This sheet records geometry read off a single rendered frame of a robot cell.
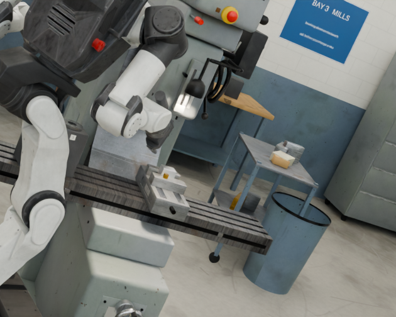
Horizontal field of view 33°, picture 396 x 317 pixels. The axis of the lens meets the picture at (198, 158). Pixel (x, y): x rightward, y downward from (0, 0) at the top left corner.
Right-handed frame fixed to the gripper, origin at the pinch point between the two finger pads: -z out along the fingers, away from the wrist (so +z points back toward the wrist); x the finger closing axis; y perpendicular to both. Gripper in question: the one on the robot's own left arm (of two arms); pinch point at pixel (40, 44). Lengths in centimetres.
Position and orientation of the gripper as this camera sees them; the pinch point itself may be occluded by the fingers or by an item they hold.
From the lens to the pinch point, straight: 251.0
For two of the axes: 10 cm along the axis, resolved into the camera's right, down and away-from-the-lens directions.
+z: 0.8, -1.9, -9.8
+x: 6.8, -7.1, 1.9
